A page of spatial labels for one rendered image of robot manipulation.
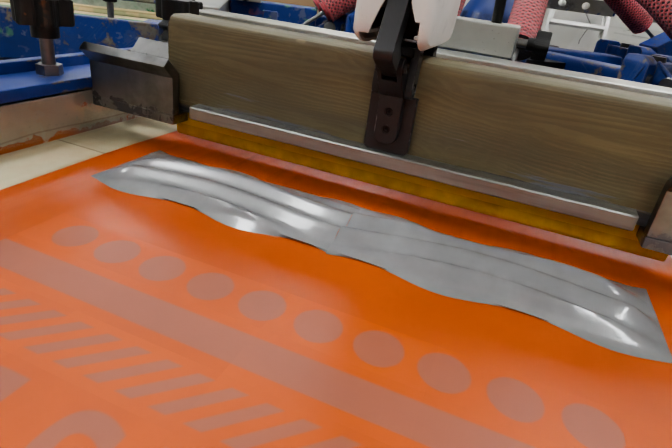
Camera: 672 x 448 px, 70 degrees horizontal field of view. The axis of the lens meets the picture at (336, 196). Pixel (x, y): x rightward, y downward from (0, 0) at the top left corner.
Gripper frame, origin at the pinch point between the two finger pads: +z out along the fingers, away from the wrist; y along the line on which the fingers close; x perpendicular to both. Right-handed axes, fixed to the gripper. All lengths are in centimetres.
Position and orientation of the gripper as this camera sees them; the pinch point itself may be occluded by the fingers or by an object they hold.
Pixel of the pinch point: (397, 117)
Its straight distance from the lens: 35.3
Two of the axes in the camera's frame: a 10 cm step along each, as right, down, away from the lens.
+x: 9.2, 2.5, -2.9
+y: -3.7, 3.4, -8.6
